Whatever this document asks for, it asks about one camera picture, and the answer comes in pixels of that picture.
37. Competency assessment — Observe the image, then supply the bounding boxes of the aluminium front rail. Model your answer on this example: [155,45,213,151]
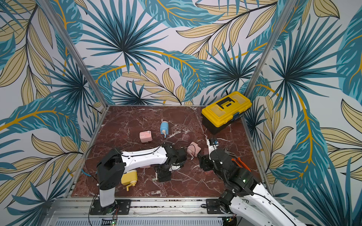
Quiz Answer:
[42,197,253,226]

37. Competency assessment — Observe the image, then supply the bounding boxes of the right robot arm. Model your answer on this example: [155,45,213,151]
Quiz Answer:
[198,149,304,226]

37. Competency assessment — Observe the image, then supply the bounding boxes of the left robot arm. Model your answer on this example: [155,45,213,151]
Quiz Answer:
[97,142,187,208]

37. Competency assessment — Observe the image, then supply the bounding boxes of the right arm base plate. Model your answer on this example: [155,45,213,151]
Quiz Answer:
[205,199,233,214]

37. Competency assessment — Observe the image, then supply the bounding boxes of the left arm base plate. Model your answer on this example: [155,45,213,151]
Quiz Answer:
[90,199,131,216]

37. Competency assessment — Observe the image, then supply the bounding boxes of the yellow pencil sharpener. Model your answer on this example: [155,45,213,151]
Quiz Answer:
[121,169,138,192]

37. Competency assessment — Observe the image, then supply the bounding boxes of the orange handled pliers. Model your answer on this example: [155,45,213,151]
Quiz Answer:
[225,151,251,172]

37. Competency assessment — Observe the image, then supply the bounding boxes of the yellow black toolbox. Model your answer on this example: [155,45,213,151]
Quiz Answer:
[201,91,252,135]

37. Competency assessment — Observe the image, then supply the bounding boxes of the blue pencil sharpener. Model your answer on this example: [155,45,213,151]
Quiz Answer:
[160,121,169,138]

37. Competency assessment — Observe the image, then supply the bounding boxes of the clear pink tray back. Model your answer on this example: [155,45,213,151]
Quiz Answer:
[182,134,189,142]

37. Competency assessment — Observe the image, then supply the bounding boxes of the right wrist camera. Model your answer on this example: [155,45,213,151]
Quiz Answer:
[206,138,219,154]

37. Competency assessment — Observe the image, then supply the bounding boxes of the pink sharpener right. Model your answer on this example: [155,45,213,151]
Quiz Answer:
[187,142,201,157]

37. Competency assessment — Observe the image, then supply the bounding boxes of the pink sharpener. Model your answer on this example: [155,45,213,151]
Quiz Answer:
[139,131,153,143]
[187,142,201,157]

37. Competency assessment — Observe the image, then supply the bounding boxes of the pink sharpener back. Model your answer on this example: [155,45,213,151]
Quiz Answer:
[139,131,153,143]

